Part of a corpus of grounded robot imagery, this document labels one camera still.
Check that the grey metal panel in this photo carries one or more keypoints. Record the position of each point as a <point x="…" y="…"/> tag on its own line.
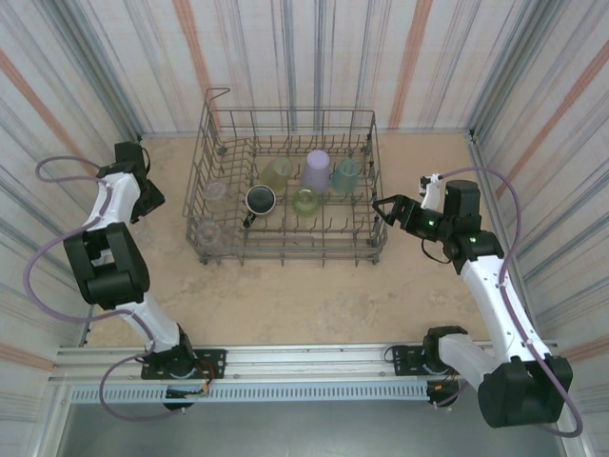
<point x="304" y="433"/>

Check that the aluminium mounting rail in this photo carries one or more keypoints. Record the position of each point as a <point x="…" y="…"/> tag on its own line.
<point x="309" y="362"/>

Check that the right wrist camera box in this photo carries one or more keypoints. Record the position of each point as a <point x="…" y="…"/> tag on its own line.
<point x="429" y="190"/>

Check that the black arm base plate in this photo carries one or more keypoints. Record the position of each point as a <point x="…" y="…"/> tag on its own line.
<point x="402" y="359"/>
<point x="214" y="364"/>

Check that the bright green translucent cup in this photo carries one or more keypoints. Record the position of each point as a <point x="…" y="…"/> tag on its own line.
<point x="305" y="202"/>

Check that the black mug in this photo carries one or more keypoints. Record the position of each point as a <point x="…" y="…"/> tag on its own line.
<point x="261" y="199"/>

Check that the orange power connector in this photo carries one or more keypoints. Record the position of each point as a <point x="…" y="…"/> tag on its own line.
<point x="204" y="389"/>
<point x="438" y="387"/>

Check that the clear rounded tumbler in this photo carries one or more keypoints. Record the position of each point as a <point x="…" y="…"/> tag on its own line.
<point x="210" y="233"/>

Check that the lilac plastic cup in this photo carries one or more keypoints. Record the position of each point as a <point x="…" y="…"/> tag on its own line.
<point x="315" y="171"/>

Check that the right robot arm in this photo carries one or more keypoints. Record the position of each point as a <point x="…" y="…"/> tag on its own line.
<point x="499" y="314"/>

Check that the yellow frosted plastic cup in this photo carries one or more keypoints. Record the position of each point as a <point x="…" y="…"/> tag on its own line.
<point x="276" y="175"/>

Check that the teal frosted plastic cup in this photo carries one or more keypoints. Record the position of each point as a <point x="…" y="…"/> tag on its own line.
<point x="344" y="176"/>

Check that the aluminium side profile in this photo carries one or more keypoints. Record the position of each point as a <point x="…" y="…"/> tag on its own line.
<point x="475" y="147"/>
<point x="88" y="333"/>

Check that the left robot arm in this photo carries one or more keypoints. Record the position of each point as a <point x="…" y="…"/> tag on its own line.
<point x="114" y="266"/>

